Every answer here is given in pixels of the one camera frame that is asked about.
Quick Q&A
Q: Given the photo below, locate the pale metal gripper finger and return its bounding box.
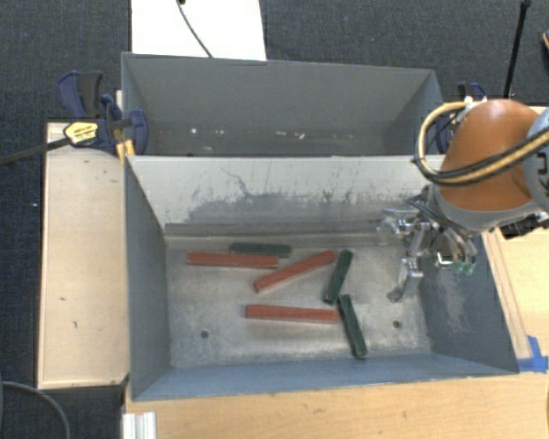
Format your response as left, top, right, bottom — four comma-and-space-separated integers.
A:
386, 245, 426, 304
376, 208, 423, 246

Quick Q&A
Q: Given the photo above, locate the dark green flat block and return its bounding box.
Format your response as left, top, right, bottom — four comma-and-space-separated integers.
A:
337, 293, 369, 360
321, 248, 355, 305
228, 241, 293, 260

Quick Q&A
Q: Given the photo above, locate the red-brown flat block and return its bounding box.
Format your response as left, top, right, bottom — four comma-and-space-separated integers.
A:
253, 249, 338, 294
185, 251, 281, 271
244, 304, 341, 326

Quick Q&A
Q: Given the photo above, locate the grey metal bin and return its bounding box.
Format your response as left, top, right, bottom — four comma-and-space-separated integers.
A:
120, 51, 521, 402

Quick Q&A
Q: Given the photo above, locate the pale wood flat board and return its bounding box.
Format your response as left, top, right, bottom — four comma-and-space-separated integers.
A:
36, 121, 132, 391

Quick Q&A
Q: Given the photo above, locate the black cylinder on white bracket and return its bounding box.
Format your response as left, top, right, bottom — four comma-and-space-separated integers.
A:
500, 213, 549, 241

